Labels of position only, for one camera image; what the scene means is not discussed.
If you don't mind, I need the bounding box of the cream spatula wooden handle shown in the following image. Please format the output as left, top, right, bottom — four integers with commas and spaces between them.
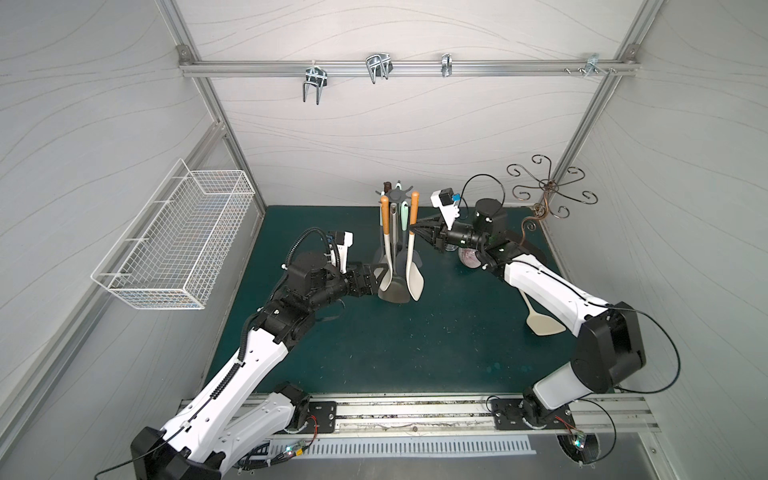
405, 190, 426, 302

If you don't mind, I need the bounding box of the grey turner mint handle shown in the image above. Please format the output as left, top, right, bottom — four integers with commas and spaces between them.
378, 222, 411, 304

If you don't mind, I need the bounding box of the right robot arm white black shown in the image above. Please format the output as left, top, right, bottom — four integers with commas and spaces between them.
407, 188, 647, 429

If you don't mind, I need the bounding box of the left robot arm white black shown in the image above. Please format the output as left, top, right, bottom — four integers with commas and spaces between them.
127, 227, 381, 479

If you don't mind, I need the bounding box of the grey utensil rack stand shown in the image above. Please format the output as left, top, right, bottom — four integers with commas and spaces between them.
379, 181, 413, 286

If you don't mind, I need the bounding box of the pink striped bowl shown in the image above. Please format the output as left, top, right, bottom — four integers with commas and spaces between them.
458, 248, 483, 269

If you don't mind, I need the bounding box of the bronze scroll hook stand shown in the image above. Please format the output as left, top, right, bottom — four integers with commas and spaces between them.
506, 154, 599, 245

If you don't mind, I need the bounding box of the small metal hook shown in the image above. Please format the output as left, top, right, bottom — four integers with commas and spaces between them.
441, 53, 453, 78

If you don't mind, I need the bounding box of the double metal hook middle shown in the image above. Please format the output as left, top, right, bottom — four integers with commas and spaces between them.
365, 53, 393, 84

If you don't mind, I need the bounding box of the double metal hook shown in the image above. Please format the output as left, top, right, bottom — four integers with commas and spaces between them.
302, 65, 328, 105
365, 53, 393, 84

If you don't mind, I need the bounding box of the double metal hook left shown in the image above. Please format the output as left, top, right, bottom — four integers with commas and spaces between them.
302, 65, 328, 105

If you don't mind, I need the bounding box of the white vent strip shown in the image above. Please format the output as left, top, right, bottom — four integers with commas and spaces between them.
299, 435, 537, 459

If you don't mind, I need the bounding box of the cream spoon wooden handle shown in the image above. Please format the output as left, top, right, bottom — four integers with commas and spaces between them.
380, 195, 393, 293

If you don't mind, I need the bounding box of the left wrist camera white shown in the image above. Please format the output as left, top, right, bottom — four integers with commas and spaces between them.
328, 231, 354, 273

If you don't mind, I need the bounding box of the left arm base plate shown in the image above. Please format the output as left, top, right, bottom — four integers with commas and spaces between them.
297, 400, 338, 434

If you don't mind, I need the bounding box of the aluminium cross rail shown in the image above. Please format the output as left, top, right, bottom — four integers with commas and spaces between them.
180, 57, 640, 78

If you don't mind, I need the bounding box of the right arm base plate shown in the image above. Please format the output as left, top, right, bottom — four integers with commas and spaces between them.
485, 395, 575, 431

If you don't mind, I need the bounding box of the white wire basket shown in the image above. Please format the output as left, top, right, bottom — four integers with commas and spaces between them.
90, 159, 254, 310

